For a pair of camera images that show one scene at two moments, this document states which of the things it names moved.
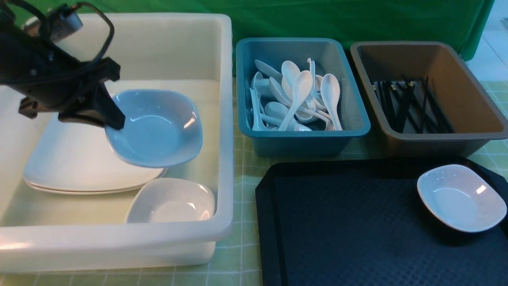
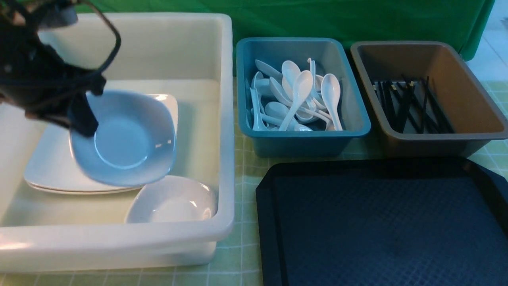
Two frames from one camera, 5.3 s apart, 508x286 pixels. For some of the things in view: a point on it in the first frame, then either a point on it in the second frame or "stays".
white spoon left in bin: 256,124 stays
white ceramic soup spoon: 302,86 stays
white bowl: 460,198 -> 135,142
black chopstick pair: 427,79 stays
